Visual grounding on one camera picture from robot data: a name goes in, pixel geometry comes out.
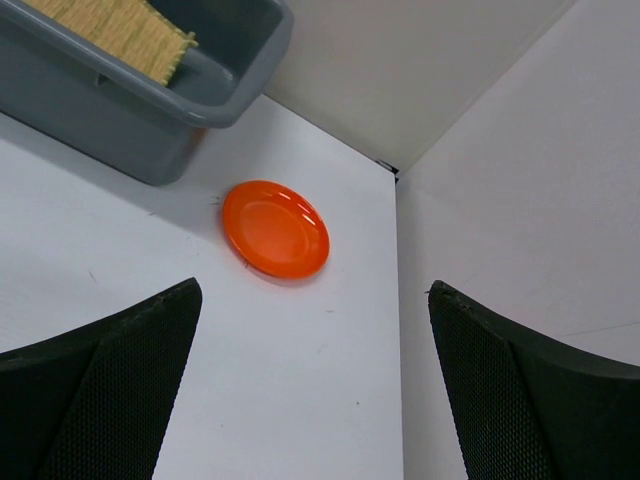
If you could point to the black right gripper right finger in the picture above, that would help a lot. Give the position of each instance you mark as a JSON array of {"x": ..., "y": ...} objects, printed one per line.
[{"x": 526, "y": 406}]

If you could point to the grey plastic bin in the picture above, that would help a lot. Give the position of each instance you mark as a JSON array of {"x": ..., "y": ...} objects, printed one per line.
[{"x": 67, "y": 88}]

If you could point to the orange plastic plate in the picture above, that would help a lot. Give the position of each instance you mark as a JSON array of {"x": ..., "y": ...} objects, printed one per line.
[{"x": 275, "y": 230}]

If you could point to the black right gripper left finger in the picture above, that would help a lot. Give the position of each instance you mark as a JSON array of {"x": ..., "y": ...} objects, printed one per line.
[{"x": 95, "y": 402}]

